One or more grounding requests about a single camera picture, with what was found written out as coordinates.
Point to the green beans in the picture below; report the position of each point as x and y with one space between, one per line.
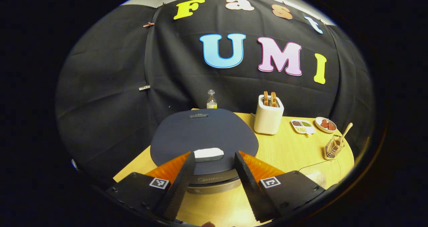
306 123

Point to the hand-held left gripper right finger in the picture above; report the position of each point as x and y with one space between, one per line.
252 190

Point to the black backdrop cloth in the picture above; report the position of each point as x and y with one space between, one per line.
110 86

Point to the white divided dish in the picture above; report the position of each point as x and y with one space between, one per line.
311 130

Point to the round white plate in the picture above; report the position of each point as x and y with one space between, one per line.
318 126

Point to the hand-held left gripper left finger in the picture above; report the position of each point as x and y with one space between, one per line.
180 187

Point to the white toaster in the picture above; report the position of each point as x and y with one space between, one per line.
267 121

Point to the toasted bread slice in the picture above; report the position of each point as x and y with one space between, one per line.
265 99
273 99

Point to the red meat piece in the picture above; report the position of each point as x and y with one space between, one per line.
331 126
324 123

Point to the white cloth clip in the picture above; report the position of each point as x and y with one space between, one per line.
144 87

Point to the clear plastic tray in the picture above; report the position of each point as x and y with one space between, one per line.
334 168

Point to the pink cloth clip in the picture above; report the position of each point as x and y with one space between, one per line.
148 24

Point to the small glass bottle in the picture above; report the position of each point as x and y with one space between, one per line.
211 101

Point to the dark grey rice cooker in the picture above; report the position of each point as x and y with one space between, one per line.
204 133

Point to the pale yellow beans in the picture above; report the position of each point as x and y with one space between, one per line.
300 129

